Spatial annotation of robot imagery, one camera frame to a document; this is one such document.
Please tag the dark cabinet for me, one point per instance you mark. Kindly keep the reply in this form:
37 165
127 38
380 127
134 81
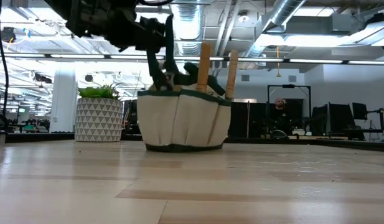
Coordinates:
249 119

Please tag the silver ceiling air duct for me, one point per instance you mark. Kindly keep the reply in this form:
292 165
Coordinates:
283 12

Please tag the white round pillar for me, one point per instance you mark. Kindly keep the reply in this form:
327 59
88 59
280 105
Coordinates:
63 102

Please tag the black computer monitor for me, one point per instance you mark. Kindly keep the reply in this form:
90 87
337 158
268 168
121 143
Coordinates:
359 111
131 115
319 119
341 116

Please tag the black tall stand frame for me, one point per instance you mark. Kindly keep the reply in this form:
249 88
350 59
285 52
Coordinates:
288 86

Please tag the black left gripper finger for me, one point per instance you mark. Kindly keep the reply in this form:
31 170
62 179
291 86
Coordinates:
152 26
151 43

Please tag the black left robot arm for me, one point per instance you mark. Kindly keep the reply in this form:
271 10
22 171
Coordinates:
82 15

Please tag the yellow hanging ceiling tag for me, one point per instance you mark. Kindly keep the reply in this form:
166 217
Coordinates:
278 63

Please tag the succulent in white patterned pot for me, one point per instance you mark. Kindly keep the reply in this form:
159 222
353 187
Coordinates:
99 116

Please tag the person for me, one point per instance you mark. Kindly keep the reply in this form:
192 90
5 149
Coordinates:
279 119

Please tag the black ceiling mounted device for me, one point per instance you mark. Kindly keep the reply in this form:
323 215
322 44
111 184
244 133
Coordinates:
8 34

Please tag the beige green canvas garden bag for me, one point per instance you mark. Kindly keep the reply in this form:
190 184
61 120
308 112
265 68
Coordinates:
182 121

